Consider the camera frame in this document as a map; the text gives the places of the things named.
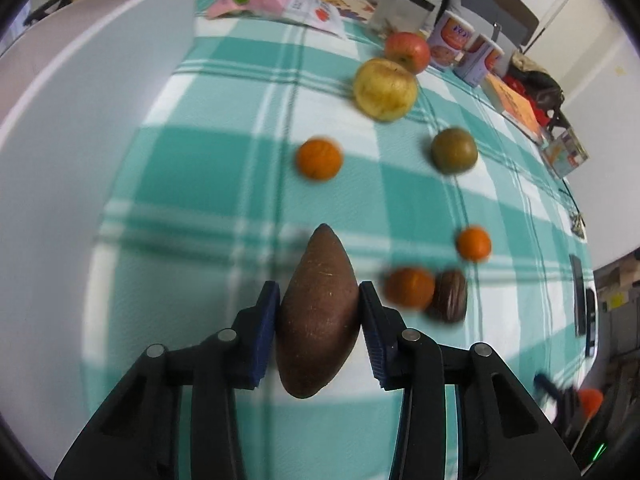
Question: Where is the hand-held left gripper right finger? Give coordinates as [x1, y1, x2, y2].
[359, 281, 583, 480]

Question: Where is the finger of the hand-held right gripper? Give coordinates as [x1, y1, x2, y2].
[534, 372, 568, 403]

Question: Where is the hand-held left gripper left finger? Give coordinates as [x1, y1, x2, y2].
[54, 281, 281, 480]

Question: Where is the brown sweet potato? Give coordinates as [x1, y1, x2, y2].
[275, 224, 362, 400]

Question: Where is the red apple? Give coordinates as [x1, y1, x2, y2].
[384, 31, 432, 75]

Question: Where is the large orange tangerine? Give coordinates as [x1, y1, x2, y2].
[296, 136, 344, 181]
[384, 267, 436, 311]

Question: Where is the dark brown ridged fruit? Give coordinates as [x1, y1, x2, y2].
[427, 269, 468, 323]

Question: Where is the black phone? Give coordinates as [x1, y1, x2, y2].
[569, 254, 598, 358]

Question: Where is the small orange tangerine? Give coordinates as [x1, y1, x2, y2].
[456, 226, 492, 262]

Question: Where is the teal checked tablecloth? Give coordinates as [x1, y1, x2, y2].
[0, 0, 601, 480]

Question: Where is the green round fruit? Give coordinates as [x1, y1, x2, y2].
[431, 127, 478, 176]

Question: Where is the small printed carton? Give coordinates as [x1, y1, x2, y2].
[540, 127, 588, 178]

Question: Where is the yellow apple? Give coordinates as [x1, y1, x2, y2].
[353, 58, 419, 122]

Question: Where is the orange book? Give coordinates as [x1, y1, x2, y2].
[482, 74, 546, 143]

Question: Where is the purple can with orange label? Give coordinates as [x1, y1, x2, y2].
[455, 34, 505, 86]
[430, 10, 476, 72]

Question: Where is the red and black bag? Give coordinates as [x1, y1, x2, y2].
[502, 52, 566, 126]

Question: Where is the white box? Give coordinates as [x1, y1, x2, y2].
[0, 0, 201, 271]

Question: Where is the white packet with red print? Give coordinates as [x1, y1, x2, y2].
[282, 0, 346, 38]

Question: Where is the clear jar with black lid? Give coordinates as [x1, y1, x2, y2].
[370, 0, 436, 36]

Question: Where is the floral cloth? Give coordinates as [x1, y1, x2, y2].
[317, 0, 378, 25]

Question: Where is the pink snack packet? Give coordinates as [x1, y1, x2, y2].
[206, 0, 296, 21]

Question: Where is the black cable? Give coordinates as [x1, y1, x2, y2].
[557, 180, 587, 241]

